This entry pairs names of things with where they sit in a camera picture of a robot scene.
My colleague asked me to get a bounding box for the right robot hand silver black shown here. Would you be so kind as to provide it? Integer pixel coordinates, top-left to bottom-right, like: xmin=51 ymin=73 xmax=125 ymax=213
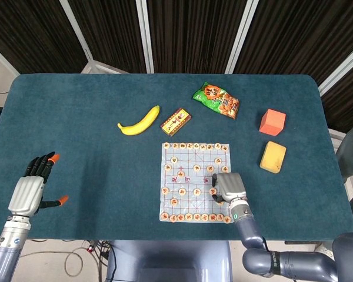
xmin=211 ymin=172 xmax=248 ymax=205

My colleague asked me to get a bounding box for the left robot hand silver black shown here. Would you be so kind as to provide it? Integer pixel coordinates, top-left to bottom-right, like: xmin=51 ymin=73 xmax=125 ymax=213
xmin=8 ymin=152 xmax=69 ymax=217

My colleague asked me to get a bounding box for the plastic xiangqi board sheet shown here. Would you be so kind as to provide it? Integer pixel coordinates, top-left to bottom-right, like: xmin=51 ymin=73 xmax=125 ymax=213
xmin=159 ymin=142 xmax=236 ymax=223

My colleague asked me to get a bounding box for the yellow sponge block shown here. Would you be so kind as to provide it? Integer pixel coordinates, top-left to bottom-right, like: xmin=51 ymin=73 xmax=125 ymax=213
xmin=259 ymin=140 xmax=287 ymax=174

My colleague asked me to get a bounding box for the blue felt table cloth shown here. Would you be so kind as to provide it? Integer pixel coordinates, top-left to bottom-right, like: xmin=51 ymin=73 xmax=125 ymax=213
xmin=0 ymin=73 xmax=353 ymax=241

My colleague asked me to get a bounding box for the orange foam cube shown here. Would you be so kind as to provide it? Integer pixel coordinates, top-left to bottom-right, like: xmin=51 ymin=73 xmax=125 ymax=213
xmin=258 ymin=108 xmax=287 ymax=136

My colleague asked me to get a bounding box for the yellow red card box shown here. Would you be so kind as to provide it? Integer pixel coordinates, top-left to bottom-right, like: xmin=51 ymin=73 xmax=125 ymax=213
xmin=160 ymin=108 xmax=192 ymax=137

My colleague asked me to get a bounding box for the green snack bag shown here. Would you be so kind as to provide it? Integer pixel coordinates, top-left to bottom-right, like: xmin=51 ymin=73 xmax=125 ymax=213
xmin=192 ymin=81 xmax=240 ymax=120

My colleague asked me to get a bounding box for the grey blue robot torso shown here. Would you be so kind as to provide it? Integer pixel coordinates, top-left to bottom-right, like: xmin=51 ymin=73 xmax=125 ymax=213
xmin=105 ymin=240 xmax=234 ymax=282

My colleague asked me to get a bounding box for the yellow banana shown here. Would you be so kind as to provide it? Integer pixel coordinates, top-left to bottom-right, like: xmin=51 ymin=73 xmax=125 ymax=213
xmin=116 ymin=105 xmax=161 ymax=136

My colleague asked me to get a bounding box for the white metal rack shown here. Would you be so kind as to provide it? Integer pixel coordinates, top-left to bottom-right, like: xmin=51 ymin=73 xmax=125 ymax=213
xmin=328 ymin=128 xmax=347 ymax=142

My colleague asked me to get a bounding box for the dark partition panel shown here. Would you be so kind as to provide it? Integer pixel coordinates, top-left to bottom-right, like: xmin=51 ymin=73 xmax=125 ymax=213
xmin=68 ymin=0 xmax=148 ymax=74
xmin=234 ymin=0 xmax=353 ymax=86
xmin=0 ymin=0 xmax=88 ymax=74
xmin=146 ymin=0 xmax=248 ymax=74
xmin=320 ymin=66 xmax=353 ymax=139

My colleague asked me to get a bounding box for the white partition foot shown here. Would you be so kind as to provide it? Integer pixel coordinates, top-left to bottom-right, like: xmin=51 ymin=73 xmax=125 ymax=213
xmin=81 ymin=60 xmax=130 ymax=74

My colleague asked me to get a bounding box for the white cable loop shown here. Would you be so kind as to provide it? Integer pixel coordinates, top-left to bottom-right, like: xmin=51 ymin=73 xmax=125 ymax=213
xmin=19 ymin=246 xmax=102 ymax=277

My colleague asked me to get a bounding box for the black cable bundle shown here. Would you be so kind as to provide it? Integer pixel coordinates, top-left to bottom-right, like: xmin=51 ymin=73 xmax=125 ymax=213
xmin=85 ymin=240 xmax=118 ymax=282

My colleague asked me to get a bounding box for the white partition post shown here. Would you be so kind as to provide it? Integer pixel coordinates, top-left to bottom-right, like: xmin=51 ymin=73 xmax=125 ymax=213
xmin=0 ymin=40 xmax=21 ymax=76
xmin=225 ymin=0 xmax=259 ymax=74
xmin=136 ymin=0 xmax=154 ymax=74
xmin=59 ymin=0 xmax=94 ymax=64
xmin=318 ymin=46 xmax=353 ymax=95

